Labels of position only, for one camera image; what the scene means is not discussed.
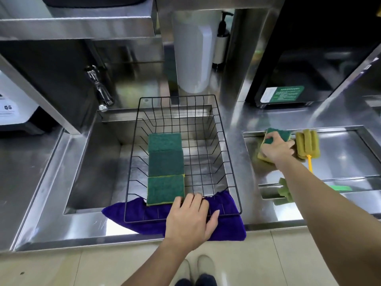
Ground yellow handled sponge brush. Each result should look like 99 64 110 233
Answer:
294 129 321 174

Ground stainless steel shelf rack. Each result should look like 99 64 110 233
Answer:
0 0 286 136

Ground black metal wire basket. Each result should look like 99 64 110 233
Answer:
124 94 242 224

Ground white black shelf appliance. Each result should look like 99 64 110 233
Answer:
40 0 149 9

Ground person's dark trousers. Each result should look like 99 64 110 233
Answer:
174 274 218 286

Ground green yellow scouring sponge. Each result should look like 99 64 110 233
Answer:
148 150 185 178
148 133 183 152
146 174 186 207
257 128 294 163

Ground person's right forearm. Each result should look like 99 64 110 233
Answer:
275 156 381 286

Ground person's left hand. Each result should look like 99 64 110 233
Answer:
164 193 221 251

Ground black white pump bottle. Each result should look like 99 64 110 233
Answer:
212 11 234 70

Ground green handled sponge brush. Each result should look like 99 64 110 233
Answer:
273 178 352 206

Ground person's left forearm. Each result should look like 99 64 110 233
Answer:
121 238 192 286

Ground person's right hand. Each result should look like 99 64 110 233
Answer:
259 131 297 170

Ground person's right beige shoe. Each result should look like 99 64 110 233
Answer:
196 255 216 277

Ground chrome faucet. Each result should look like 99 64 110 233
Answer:
85 66 115 113

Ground white plastic cylindrical container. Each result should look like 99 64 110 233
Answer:
172 10 222 93

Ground shallow steel drip tray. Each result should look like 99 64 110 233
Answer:
242 125 381 200

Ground stainless steel sink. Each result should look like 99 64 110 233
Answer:
64 105 236 215

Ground white black blender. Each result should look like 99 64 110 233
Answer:
0 71 57 136

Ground purple cloth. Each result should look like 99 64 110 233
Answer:
102 190 247 242

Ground black machine with green label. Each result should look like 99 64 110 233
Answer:
245 0 381 108

